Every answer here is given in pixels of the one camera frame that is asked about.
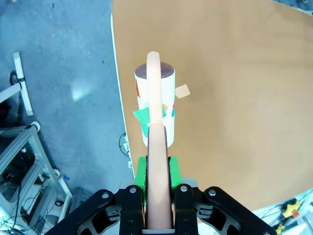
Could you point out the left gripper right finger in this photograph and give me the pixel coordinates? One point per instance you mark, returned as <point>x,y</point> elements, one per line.
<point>188,210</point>

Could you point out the green paper scrap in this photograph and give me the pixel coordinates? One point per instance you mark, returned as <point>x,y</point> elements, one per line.
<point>143,117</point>

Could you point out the tan paper scrap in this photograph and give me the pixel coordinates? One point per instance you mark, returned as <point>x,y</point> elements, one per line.
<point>183,91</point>

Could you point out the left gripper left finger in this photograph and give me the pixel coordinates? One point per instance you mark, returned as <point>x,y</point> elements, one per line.
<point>127,208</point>

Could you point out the aluminium frame cart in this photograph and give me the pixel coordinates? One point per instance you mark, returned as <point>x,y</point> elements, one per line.
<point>27,171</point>

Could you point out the yellow orange clamp tool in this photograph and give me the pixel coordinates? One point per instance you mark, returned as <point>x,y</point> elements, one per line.
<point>291,208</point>

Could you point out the white table leg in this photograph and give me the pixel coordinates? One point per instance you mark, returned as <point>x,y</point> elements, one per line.
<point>20,78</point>

